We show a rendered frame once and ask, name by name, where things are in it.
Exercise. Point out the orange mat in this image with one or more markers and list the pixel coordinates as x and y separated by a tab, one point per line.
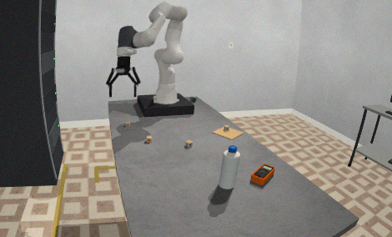
231	134

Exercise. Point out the white bottle with blue cap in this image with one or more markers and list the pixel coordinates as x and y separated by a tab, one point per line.
229	168

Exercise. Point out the orange multimeter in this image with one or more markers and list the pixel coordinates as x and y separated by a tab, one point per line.
262	174

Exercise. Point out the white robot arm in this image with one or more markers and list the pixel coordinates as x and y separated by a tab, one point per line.
129	38

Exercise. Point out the orange block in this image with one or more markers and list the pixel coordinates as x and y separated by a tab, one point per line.
189	143

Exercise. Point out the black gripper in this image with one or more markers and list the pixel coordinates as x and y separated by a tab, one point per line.
124	60

